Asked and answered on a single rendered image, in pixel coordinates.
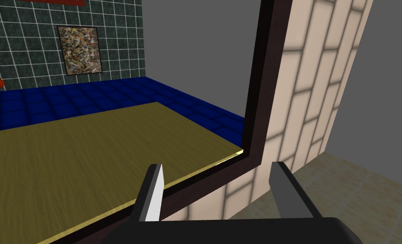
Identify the speckled abstract wall picture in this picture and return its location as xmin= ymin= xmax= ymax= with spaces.
xmin=56 ymin=25 xmax=103 ymax=76

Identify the red wall picture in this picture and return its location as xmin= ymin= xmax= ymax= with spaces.
xmin=19 ymin=0 xmax=86 ymax=7

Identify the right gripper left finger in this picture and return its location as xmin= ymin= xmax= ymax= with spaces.
xmin=130 ymin=164 xmax=164 ymax=223

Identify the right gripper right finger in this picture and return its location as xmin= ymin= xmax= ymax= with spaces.
xmin=268 ymin=161 xmax=324 ymax=219

